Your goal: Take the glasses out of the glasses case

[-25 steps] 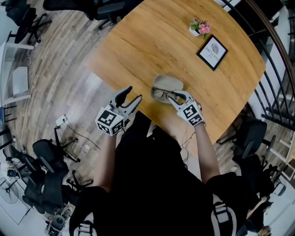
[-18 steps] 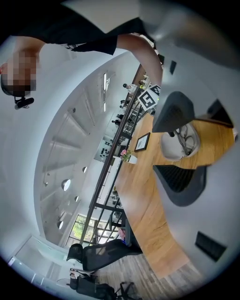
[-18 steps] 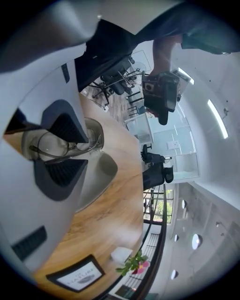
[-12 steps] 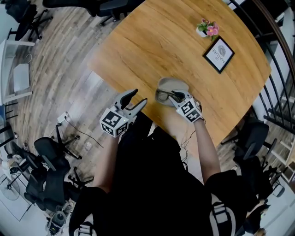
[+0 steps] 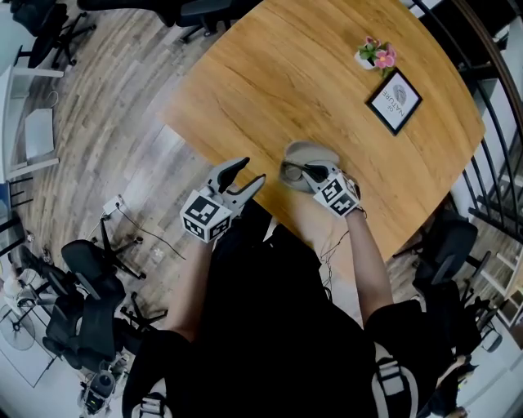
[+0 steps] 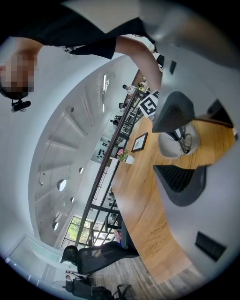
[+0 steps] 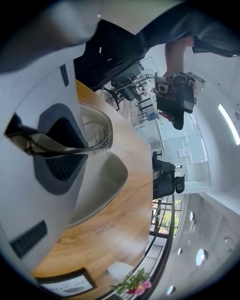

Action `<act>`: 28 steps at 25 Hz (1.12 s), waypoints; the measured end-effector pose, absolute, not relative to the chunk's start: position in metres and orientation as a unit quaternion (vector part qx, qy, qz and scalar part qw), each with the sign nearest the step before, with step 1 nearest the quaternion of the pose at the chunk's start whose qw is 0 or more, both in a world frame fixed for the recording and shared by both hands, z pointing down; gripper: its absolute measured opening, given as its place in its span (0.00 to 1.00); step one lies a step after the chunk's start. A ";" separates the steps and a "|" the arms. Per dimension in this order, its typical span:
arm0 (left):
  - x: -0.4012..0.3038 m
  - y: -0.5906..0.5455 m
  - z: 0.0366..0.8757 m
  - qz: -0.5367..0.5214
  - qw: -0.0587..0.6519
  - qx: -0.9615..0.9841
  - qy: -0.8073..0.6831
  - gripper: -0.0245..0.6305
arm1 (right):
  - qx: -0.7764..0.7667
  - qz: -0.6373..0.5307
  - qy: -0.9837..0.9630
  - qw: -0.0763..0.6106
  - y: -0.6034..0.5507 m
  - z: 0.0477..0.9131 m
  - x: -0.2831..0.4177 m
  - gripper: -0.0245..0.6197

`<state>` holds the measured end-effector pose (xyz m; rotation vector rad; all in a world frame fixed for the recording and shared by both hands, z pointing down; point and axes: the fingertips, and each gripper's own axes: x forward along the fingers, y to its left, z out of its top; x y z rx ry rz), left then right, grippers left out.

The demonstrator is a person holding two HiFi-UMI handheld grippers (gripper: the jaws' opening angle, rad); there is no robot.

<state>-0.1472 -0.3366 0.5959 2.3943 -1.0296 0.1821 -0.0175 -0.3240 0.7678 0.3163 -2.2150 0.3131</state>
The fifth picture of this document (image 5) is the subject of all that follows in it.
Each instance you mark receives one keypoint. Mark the black eyeglasses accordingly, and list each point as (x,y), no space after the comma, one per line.
(292,170)

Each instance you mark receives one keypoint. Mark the white power strip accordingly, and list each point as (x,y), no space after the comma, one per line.
(112,205)

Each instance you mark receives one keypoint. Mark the black round device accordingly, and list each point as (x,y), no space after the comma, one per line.
(100,388)

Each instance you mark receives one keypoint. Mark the white desk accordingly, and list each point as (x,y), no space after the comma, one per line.
(12,122)

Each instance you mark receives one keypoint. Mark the white paper bag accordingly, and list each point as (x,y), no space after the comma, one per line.
(40,130)

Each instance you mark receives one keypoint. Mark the person's black clothing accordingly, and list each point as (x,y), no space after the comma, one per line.
(278,326)

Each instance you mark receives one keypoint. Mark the blue stool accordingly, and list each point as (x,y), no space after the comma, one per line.
(8,192)

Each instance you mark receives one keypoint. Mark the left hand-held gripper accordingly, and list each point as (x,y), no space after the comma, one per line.
(204,214)

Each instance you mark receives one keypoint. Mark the beige glasses case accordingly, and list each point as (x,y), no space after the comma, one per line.
(310,152)

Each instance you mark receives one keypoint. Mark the white stool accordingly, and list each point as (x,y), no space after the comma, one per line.
(504,281)

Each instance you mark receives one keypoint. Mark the black picture frame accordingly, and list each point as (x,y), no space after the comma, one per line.
(394,102)

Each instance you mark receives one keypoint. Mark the person's right hand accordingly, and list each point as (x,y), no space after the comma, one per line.
(354,188)

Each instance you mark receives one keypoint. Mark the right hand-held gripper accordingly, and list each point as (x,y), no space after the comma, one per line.
(337,196)

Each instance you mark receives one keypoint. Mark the white flower floor sticker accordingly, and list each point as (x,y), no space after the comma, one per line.
(158,252)

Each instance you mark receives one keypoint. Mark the person's left forearm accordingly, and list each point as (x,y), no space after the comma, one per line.
(190,290)

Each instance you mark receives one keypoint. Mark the pink flower in white pot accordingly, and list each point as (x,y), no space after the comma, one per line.
(378,55)

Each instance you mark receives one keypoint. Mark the black office chair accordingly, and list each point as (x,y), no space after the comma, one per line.
(457,318)
(45,28)
(90,326)
(90,261)
(163,8)
(445,245)

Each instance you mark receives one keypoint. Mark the person's right forearm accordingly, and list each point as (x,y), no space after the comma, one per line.
(367,261)

